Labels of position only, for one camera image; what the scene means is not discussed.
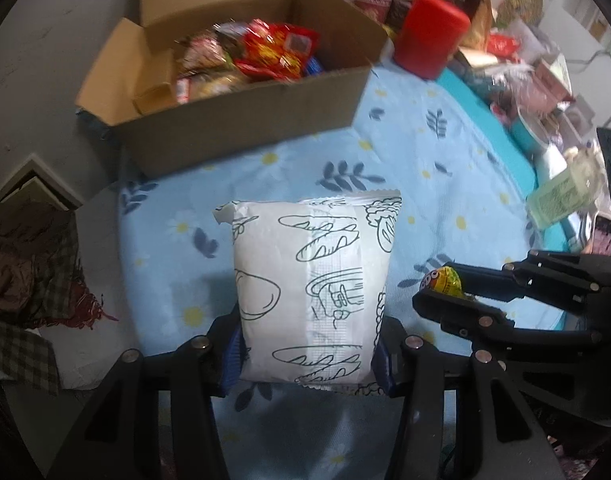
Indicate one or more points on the brown plaid cloth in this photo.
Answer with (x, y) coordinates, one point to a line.
(30, 270)

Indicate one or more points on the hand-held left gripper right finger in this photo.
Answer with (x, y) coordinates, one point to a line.
(383, 370)

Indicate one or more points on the teal steel bowl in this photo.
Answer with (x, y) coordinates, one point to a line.
(530, 132)

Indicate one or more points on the white bread packet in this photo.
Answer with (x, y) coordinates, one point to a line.
(295, 285)

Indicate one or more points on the red candy packet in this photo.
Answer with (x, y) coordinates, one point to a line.
(275, 50)

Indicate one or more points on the round woven plate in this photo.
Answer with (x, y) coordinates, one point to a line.
(519, 6)

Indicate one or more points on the red foil packet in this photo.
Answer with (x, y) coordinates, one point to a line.
(501, 46)

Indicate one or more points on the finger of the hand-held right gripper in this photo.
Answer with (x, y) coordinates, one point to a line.
(515, 282)
(460, 315)

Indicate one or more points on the brown snack bag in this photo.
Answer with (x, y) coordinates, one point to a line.
(480, 20)

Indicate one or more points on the white wooden board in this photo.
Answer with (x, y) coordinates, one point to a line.
(35, 180)

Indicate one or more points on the red canister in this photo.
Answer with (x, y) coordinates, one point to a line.
(430, 35)

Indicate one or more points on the brown cardboard box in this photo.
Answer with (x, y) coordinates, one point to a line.
(245, 120)

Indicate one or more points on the green yellow lollipop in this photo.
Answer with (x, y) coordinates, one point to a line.
(440, 280)

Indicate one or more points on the blue floral tablecloth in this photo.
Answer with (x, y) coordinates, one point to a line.
(435, 200)

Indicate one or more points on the pale green packet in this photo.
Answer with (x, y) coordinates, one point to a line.
(560, 200)

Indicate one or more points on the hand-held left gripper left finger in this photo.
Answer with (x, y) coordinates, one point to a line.
(233, 355)

